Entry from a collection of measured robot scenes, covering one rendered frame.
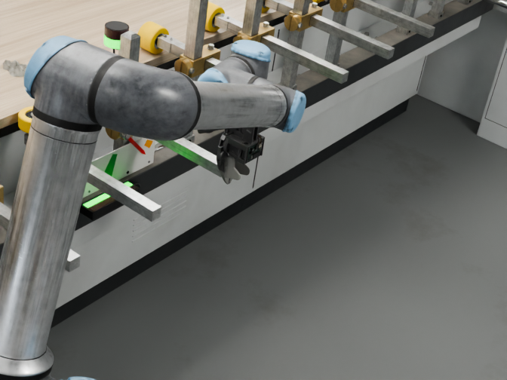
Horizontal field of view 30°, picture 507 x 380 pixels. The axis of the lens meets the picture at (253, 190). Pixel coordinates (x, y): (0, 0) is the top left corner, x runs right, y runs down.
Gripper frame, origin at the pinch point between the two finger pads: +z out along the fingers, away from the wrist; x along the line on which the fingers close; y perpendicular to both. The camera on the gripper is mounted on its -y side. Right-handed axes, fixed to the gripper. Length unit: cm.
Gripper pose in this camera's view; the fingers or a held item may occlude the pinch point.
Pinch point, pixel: (225, 177)
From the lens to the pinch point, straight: 234.2
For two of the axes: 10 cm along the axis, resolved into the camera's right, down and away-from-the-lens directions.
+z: -1.3, 8.3, 5.5
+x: 6.2, -3.6, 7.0
